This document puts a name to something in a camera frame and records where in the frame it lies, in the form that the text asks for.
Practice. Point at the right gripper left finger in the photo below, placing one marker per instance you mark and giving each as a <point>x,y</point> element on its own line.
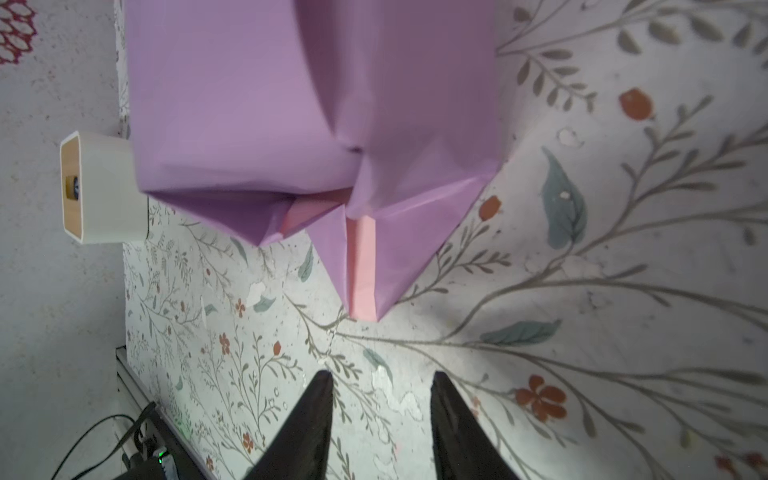
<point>301,447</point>

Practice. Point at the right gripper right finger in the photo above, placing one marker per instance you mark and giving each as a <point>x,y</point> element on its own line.
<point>461,449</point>

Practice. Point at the pink wrapping paper sheet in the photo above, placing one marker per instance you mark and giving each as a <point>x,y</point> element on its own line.
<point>372,125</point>

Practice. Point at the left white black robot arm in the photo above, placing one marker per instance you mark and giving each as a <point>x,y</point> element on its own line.
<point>150,449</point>

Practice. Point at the white wooden tissue box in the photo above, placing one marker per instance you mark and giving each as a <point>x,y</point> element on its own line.
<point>101,202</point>

